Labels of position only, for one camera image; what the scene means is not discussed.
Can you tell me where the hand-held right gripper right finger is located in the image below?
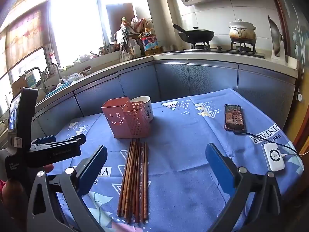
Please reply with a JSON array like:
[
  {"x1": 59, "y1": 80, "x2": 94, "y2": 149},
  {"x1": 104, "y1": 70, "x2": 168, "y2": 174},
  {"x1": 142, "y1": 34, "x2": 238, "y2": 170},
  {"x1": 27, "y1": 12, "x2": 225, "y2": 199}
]
[{"x1": 200, "y1": 143, "x2": 283, "y2": 232}]

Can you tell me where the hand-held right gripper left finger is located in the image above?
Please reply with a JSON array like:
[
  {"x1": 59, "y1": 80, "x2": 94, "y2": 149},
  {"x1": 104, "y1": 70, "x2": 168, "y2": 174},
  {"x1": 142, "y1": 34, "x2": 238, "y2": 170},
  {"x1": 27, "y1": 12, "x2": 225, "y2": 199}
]
[{"x1": 26, "y1": 145, "x2": 108, "y2": 232}]

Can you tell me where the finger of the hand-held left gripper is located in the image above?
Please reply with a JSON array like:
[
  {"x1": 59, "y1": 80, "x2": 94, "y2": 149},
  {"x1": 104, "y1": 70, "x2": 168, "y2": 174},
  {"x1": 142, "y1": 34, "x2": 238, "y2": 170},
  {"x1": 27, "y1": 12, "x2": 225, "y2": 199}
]
[
  {"x1": 31, "y1": 135, "x2": 56, "y2": 147},
  {"x1": 54, "y1": 133, "x2": 87, "y2": 148}
]

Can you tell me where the bundle of wooden chopsticks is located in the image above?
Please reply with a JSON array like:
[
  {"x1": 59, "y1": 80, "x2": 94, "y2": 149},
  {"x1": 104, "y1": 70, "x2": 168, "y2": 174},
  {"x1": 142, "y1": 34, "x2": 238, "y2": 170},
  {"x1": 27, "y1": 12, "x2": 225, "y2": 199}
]
[{"x1": 116, "y1": 139, "x2": 149, "y2": 224}]

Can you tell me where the pink plastic utensil holder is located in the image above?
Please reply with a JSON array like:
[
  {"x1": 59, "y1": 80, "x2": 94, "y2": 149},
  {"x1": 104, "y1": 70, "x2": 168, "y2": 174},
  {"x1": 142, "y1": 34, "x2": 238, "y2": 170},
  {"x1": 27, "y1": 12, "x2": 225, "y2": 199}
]
[{"x1": 101, "y1": 97, "x2": 153, "y2": 139}]

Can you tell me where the person's left hand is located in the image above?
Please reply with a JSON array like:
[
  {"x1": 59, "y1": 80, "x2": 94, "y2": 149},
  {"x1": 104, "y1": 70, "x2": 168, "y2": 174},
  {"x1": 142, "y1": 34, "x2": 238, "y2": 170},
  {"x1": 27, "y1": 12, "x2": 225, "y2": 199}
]
[{"x1": 0, "y1": 164, "x2": 55, "y2": 232}]

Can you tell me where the blue printed tablecloth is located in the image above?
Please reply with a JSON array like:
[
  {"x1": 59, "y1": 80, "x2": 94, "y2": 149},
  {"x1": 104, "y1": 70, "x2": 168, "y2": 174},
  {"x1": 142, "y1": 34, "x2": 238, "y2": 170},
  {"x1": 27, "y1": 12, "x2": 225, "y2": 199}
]
[{"x1": 47, "y1": 88, "x2": 305, "y2": 232}]

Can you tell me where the wooden cutting board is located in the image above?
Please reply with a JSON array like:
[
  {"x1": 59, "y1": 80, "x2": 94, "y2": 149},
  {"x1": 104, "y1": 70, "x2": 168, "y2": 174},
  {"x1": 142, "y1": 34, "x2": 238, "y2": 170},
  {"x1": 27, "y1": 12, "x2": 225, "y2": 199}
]
[{"x1": 12, "y1": 74, "x2": 29, "y2": 97}]

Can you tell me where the light blue tray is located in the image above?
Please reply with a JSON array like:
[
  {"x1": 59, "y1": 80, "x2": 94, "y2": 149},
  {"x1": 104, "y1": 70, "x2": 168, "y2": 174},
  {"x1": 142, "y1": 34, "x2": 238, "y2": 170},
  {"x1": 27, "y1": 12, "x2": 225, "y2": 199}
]
[{"x1": 46, "y1": 82, "x2": 70, "y2": 97}]

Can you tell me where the white power bank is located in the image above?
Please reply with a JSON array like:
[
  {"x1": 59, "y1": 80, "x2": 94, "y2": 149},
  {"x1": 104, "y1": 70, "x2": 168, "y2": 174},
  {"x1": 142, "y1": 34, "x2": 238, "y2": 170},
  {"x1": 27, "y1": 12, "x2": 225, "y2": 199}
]
[{"x1": 263, "y1": 142, "x2": 286, "y2": 172}]

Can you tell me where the black smartphone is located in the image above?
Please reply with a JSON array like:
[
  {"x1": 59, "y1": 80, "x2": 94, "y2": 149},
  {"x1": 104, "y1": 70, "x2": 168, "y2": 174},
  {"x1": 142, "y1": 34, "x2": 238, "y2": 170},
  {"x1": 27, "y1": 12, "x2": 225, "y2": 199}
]
[{"x1": 224, "y1": 104, "x2": 247, "y2": 132}]

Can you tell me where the clear plastic bag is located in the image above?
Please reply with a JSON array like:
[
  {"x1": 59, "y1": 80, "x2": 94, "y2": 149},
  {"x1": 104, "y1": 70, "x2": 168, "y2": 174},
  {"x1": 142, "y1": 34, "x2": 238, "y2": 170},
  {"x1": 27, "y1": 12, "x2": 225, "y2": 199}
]
[{"x1": 68, "y1": 74, "x2": 84, "y2": 83}]

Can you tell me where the steel faucet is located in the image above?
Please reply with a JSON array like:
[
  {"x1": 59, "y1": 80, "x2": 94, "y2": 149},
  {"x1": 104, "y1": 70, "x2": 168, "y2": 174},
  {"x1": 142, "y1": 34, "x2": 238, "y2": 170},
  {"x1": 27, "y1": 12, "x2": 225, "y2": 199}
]
[
  {"x1": 24, "y1": 67, "x2": 47, "y2": 97},
  {"x1": 44, "y1": 63, "x2": 64, "y2": 84}
]

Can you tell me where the white ceramic cup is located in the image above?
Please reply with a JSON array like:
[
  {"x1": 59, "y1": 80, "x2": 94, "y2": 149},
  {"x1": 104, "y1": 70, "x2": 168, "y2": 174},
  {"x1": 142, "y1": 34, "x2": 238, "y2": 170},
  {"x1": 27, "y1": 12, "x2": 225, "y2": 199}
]
[{"x1": 130, "y1": 96, "x2": 154, "y2": 122}]

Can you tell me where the brown window blind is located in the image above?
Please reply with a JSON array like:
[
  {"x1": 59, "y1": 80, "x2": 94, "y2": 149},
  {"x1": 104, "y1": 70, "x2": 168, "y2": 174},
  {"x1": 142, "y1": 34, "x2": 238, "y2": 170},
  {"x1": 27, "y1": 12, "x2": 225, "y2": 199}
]
[{"x1": 5, "y1": 7, "x2": 51, "y2": 70}]

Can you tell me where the white plastic jug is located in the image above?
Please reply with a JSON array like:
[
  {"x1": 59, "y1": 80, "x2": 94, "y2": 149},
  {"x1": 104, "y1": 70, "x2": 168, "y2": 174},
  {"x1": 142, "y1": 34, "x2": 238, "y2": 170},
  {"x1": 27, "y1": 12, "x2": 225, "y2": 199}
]
[{"x1": 128, "y1": 39, "x2": 142, "y2": 58}]

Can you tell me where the gas stove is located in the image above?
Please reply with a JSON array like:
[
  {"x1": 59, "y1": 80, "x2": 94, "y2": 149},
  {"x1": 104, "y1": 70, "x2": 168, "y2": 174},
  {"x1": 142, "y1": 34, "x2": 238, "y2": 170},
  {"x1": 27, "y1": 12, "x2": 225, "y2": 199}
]
[{"x1": 170, "y1": 42, "x2": 266, "y2": 58}]

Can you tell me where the yellow cooking oil bottle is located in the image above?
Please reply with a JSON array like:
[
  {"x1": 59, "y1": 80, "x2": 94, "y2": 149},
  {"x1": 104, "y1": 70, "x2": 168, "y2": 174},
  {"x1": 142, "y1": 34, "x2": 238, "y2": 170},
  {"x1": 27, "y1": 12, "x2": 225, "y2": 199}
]
[{"x1": 141, "y1": 28, "x2": 162, "y2": 56}]

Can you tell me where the seasoning rack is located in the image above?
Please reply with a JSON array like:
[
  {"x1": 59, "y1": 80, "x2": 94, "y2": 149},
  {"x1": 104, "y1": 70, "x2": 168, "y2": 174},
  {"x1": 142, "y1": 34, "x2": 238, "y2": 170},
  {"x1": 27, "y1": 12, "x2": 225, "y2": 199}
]
[{"x1": 113, "y1": 17, "x2": 154, "y2": 54}]

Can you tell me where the black frying pan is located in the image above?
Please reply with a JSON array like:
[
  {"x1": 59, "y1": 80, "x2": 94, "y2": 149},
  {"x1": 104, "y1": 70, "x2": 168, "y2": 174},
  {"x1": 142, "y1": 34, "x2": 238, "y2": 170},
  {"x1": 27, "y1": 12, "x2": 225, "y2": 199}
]
[{"x1": 173, "y1": 24, "x2": 215, "y2": 43}]

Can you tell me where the white clay pot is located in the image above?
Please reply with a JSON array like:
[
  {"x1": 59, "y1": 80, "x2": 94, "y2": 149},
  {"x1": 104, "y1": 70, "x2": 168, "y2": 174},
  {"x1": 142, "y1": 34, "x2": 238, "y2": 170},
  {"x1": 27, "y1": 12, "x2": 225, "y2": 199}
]
[{"x1": 227, "y1": 19, "x2": 257, "y2": 44}]

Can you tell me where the steel wok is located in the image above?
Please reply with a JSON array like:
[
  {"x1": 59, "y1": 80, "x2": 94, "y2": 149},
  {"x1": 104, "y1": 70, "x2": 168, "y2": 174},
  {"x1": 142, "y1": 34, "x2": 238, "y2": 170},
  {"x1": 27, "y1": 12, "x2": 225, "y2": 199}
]
[{"x1": 268, "y1": 16, "x2": 284, "y2": 56}]

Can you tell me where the black cable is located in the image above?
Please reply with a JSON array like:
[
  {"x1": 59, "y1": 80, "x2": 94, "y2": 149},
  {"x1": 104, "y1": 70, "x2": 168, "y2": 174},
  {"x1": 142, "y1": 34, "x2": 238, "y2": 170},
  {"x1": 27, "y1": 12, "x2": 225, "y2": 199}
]
[{"x1": 233, "y1": 129, "x2": 300, "y2": 154}]

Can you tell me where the white cable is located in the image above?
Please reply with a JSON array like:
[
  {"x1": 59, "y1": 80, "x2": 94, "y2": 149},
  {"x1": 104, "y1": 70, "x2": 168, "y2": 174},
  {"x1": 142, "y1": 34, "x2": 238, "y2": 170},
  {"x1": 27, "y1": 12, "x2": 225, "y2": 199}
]
[{"x1": 284, "y1": 150, "x2": 309, "y2": 157}]

